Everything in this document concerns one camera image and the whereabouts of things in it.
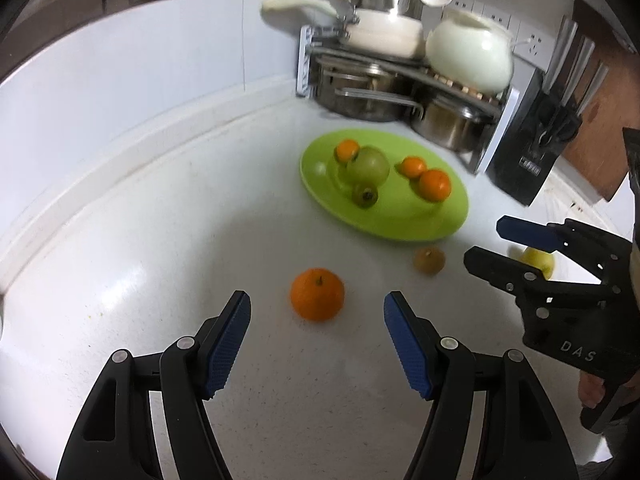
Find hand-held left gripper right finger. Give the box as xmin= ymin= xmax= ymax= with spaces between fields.
xmin=383 ymin=291 xmax=581 ymax=480

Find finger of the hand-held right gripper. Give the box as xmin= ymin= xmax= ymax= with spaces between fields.
xmin=496 ymin=215 xmax=571 ymax=254
xmin=463 ymin=246 xmax=551 ymax=306

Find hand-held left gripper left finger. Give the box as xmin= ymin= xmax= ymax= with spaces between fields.
xmin=56 ymin=290 xmax=251 ymax=480

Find yellow apple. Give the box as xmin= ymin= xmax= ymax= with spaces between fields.
xmin=510 ymin=246 xmax=557 ymax=281

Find brown kiwi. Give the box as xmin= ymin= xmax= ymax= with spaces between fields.
xmin=413 ymin=246 xmax=446 ymax=276

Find large orange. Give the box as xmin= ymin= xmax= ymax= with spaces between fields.
xmin=290 ymin=268 xmax=346 ymax=323

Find small orange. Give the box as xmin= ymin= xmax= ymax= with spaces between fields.
xmin=334 ymin=140 xmax=361 ymax=163
xmin=417 ymin=169 xmax=452 ymax=202
xmin=395 ymin=156 xmax=427 ymax=179

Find green plate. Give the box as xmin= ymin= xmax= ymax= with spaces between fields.
xmin=299 ymin=129 xmax=471 ymax=243

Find small green persimmon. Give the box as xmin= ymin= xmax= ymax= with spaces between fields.
xmin=351 ymin=183 xmax=379 ymax=208

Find green apple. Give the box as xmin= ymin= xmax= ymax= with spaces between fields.
xmin=345 ymin=146 xmax=391 ymax=186

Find person's right hand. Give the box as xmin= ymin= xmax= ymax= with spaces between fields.
xmin=578 ymin=374 xmax=609 ymax=410

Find black knife block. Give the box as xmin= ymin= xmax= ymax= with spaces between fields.
xmin=486 ymin=67 xmax=583 ymax=207

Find white metal shelf rack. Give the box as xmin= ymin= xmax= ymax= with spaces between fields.
xmin=295 ymin=25 xmax=521 ymax=176

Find black scissors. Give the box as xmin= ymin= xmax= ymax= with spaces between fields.
xmin=534 ymin=104 xmax=581 ymax=147

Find brown wooden cutting board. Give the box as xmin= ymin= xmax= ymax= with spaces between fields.
xmin=555 ymin=0 xmax=640 ymax=203

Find small steel pot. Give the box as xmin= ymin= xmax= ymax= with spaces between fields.
xmin=411 ymin=94 xmax=496 ymax=154

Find wooden trivet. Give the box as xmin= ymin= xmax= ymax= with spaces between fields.
xmin=430 ymin=72 xmax=487 ymax=99

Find white ceramic pot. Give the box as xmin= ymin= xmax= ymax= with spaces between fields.
xmin=425 ymin=8 xmax=516 ymax=95

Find large steel pot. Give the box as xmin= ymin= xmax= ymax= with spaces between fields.
xmin=312 ymin=57 xmax=426 ymax=123

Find steel handle knife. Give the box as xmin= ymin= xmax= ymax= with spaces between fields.
xmin=562 ymin=35 xmax=596 ymax=106
xmin=575 ymin=62 xmax=610 ymax=117
xmin=542 ymin=14 xmax=577 ymax=91

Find white wall outlet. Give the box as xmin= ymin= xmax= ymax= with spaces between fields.
xmin=512 ymin=29 xmax=547 ymax=59

